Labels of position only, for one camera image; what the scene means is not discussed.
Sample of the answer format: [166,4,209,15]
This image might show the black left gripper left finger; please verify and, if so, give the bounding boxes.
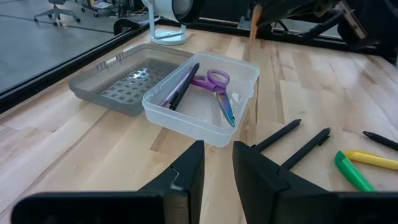
[11,139,206,224]

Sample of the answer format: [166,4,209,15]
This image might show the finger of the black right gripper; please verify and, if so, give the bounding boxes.
[256,0,315,28]

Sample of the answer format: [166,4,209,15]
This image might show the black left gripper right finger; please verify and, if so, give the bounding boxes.
[232,141,398,224]

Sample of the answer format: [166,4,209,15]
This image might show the orange pencil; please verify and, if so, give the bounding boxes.
[248,3,264,43]

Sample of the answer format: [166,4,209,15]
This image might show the black ballpoint pen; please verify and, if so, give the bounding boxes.
[169,62,201,111]
[278,126,332,171]
[251,118,302,153]
[362,130,398,152]

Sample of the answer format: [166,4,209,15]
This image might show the green highlighter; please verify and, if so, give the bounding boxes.
[333,150,377,192]

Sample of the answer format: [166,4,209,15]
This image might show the purple handled scissors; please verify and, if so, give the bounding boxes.
[190,68,236,128]

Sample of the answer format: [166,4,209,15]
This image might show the purple translucent pen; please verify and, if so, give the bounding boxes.
[159,67,193,108]

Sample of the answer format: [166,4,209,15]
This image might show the yellow highlighter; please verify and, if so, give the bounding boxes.
[344,149,398,171]

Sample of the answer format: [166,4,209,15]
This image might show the clear hinged plastic supply box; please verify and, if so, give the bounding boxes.
[68,42,261,148]

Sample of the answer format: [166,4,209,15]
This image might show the white cylindrical desk lamp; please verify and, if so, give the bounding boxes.
[141,0,206,47]

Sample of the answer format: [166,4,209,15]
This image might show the wheeled equipment cart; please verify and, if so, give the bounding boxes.
[81,0,116,18]

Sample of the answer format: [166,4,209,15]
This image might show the grey office chair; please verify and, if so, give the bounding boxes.
[33,0,81,26]

